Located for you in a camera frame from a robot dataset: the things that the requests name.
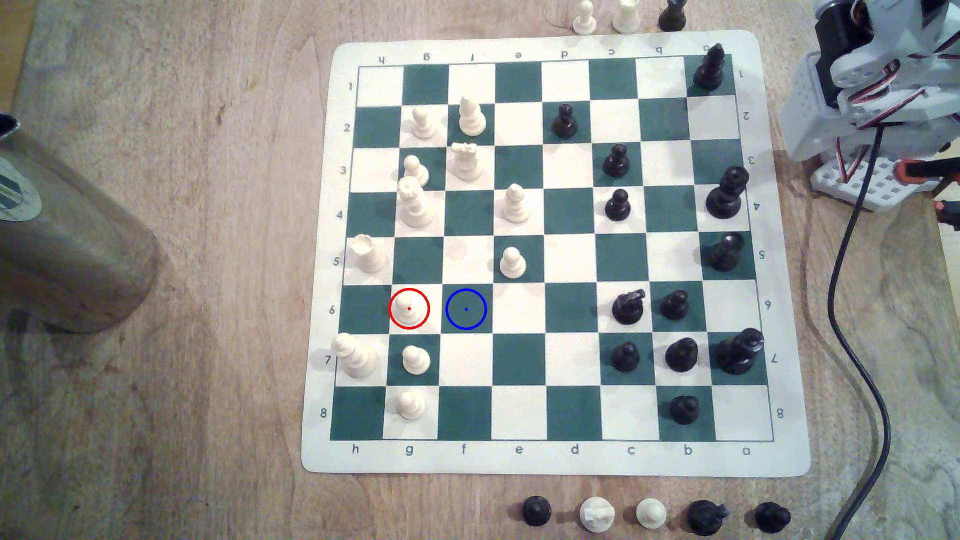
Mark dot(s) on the white chess pawn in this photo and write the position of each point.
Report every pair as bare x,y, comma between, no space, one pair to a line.
415,361
584,20
410,406
415,172
512,264
651,514
409,313
424,124

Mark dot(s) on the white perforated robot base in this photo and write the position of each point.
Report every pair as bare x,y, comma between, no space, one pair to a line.
806,120

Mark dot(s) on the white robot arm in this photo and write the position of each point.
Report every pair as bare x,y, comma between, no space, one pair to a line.
862,67

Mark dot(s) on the green and white chess mat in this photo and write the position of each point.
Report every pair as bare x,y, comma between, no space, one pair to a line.
517,304

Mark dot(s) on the white chess queen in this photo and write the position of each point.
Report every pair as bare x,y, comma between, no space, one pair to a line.
415,206

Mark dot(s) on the white chess knight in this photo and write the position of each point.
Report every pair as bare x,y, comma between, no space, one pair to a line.
466,163

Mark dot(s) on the white chess rook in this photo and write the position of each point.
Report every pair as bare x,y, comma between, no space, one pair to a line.
627,16
369,255

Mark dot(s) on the white chess bishop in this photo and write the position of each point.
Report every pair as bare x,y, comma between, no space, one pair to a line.
472,120

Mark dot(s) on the black chess pawn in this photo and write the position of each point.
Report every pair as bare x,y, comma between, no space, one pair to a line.
616,161
617,206
684,409
537,511
625,358
675,305
565,121

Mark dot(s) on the white chess king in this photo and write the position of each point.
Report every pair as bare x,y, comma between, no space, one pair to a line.
354,356

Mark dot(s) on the black chess knight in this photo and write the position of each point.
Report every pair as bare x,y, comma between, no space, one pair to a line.
706,517
628,307

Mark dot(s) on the black chess rook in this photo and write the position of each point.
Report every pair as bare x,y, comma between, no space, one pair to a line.
710,69
726,253

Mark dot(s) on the black chess queen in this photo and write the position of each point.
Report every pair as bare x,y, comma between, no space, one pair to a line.
726,195

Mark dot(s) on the black chess king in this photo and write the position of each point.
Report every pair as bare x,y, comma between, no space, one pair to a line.
739,352

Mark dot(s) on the black chess bishop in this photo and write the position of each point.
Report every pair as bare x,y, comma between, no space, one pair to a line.
673,15
772,517

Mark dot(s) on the white pawn e4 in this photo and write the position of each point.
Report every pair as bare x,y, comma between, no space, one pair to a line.
515,204

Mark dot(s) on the black pawn b7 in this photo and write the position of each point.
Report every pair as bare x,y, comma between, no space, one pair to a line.
682,355

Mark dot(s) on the captured white rook bottom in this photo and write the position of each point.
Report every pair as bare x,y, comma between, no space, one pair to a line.
598,515

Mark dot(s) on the brushed metal cylinder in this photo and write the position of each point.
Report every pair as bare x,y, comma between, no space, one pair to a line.
67,240

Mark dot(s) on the orange and black clamp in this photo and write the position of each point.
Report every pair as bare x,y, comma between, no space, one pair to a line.
919,171

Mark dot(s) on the red and black clamp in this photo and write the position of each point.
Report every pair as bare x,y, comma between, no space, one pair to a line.
949,214

